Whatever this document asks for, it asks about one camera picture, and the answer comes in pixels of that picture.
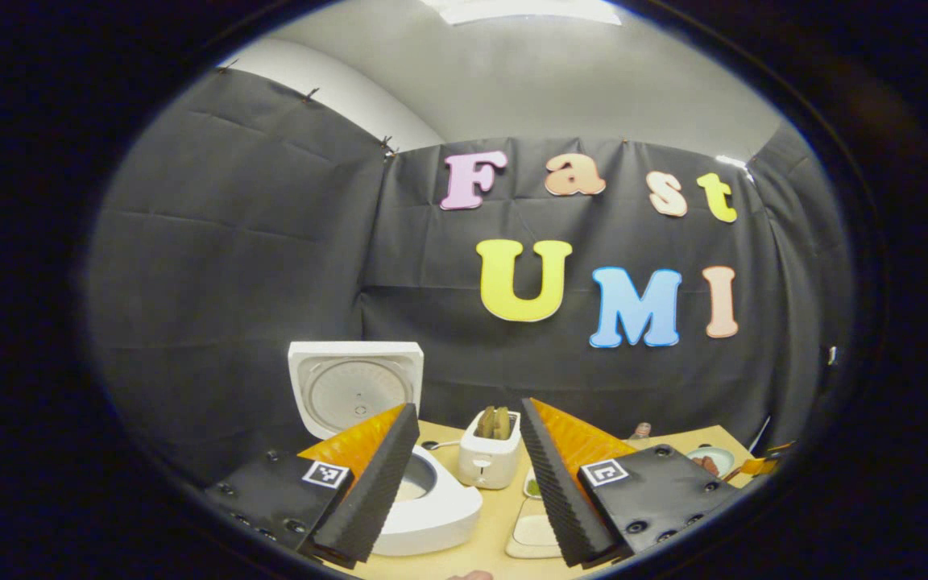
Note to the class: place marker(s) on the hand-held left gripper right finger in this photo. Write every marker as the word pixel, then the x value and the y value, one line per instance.
pixel 561 491

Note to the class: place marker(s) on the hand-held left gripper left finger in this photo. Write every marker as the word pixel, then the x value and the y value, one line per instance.
pixel 371 491

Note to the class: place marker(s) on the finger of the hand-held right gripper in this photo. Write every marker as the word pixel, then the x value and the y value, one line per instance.
pixel 760 466

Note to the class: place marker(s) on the clear container of rice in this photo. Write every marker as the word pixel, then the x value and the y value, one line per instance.
pixel 532 532

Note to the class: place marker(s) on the white rice cooker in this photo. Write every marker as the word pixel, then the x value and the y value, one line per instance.
pixel 440 515

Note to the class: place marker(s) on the white divided bean dish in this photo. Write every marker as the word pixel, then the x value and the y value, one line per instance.
pixel 532 485

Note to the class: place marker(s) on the pale green plate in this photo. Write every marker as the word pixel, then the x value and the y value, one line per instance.
pixel 722 455

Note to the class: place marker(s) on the red meat slices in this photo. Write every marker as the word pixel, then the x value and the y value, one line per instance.
pixel 706 465

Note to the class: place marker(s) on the white toaster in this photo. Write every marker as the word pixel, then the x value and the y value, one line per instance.
pixel 486 467

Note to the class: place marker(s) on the brown bread slice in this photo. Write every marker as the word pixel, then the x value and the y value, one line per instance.
pixel 486 423
pixel 503 421

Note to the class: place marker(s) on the black backdrop cloth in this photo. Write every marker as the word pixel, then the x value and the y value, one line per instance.
pixel 254 266

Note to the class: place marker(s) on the ceiling light panel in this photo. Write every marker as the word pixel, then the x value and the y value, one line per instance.
pixel 528 10

